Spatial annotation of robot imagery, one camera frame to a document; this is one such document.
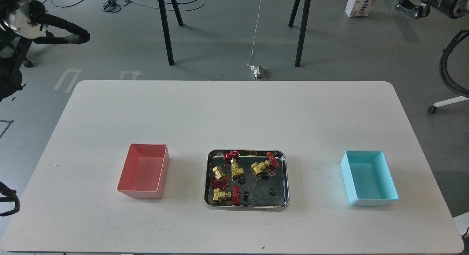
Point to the brass valve red handwheel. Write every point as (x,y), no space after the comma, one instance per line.
(219,180)

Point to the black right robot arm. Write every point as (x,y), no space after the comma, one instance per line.
(417,9)

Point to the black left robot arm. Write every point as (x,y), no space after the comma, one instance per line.
(24,22)

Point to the brass valve top centre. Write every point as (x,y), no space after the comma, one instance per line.
(231,158)

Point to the brass valve top right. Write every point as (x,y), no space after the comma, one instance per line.
(270,165)

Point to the small black gear bottom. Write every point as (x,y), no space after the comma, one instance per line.
(246,196)

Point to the brass valve bottom left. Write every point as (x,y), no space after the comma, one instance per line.
(220,195)

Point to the pink plastic box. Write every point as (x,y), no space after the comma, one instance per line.
(144,171)

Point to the light blue plastic box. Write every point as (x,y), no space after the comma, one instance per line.
(367,178)

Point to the white cardboard box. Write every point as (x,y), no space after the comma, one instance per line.
(359,8)

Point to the white floor power socket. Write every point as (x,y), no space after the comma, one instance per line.
(258,72)

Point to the stainless steel tray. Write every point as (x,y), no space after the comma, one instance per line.
(258,189)

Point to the black table leg left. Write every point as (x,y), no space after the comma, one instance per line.
(165,26)

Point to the black table leg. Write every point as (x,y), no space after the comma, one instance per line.
(165,26)
(303,27)

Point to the black table leg right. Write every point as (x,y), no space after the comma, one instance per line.
(303,27)

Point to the white chair base caster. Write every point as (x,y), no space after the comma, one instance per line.
(433,109)

